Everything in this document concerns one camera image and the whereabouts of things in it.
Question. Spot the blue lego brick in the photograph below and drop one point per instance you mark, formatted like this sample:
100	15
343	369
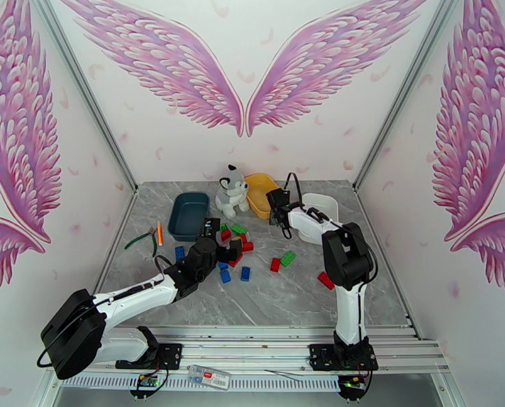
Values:
225	277
245	274
179	253
222	266

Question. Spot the red lego brick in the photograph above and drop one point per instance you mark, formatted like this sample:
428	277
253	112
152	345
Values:
275	265
235	261
226	235
326	280
247	247
243	238

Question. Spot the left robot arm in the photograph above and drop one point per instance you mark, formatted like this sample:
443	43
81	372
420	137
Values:
121	302

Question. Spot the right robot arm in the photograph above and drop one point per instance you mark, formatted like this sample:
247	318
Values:
349	257

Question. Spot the yellow plastic bin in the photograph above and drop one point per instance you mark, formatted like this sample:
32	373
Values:
256	194

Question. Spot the teal plastic bin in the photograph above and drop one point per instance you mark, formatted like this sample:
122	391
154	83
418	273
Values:
188	217

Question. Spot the white plastic bin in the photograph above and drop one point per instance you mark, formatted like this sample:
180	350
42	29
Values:
326	204

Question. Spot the orange marker pen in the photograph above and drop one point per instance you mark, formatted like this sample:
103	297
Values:
160	234

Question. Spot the grey husky plush toy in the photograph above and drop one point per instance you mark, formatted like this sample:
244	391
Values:
231	194

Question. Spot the white label tag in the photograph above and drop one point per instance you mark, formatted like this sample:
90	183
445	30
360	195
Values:
209	377

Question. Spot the small circuit board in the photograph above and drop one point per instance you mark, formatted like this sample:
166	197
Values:
147	381
351	382

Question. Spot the aluminium table side rail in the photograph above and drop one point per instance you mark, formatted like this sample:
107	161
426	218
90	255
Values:
387	261
114	242

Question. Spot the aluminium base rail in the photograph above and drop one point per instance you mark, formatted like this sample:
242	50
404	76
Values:
243	346

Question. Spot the aluminium frame post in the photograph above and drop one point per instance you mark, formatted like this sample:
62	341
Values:
400	92
85	92

